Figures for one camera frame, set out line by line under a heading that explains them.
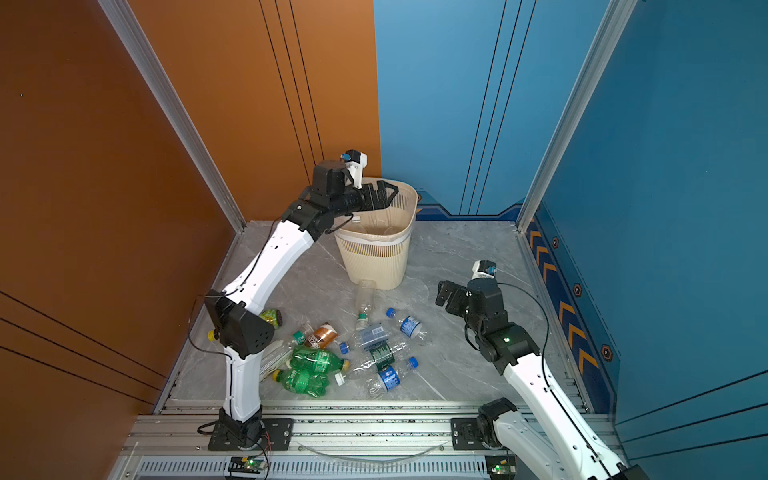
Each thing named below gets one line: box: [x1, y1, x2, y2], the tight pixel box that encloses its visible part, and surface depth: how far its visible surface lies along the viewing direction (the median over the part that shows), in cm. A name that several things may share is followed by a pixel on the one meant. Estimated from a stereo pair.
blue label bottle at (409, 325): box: [385, 307, 428, 340], surface depth 89 cm
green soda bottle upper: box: [290, 347, 350, 374], surface depth 81 cm
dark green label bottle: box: [369, 340, 395, 369], surface depth 82 cm
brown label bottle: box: [304, 322, 339, 349], surface depth 87 cm
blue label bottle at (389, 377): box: [368, 356, 419, 396], surface depth 79 cm
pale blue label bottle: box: [351, 317, 389, 350], surface depth 87 cm
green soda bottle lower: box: [272, 369, 330, 397], surface depth 80 cm
